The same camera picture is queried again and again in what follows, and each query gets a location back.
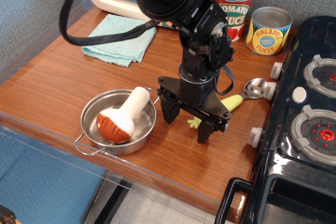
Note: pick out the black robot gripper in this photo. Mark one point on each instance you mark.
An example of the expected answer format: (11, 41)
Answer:
(195, 93)

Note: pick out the spoon with yellow-green handle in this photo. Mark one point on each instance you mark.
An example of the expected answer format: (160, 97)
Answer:
(254, 89)

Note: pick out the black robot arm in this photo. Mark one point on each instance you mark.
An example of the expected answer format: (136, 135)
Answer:
(206, 51)

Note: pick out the light blue folded towel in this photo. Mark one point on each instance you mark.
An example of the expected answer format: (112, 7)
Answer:
(121, 53)

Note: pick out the plush brown white mushroom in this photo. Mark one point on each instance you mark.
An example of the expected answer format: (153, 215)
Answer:
(117, 125)

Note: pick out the small steel pan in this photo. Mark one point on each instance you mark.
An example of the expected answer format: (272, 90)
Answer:
(144, 123)

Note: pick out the black toy stove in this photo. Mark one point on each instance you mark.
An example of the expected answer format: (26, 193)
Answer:
(294, 168)

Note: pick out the pineapple slices can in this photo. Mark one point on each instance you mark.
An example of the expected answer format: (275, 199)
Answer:
(268, 30)

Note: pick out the tomato sauce can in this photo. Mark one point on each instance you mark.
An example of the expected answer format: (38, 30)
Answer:
(237, 12)

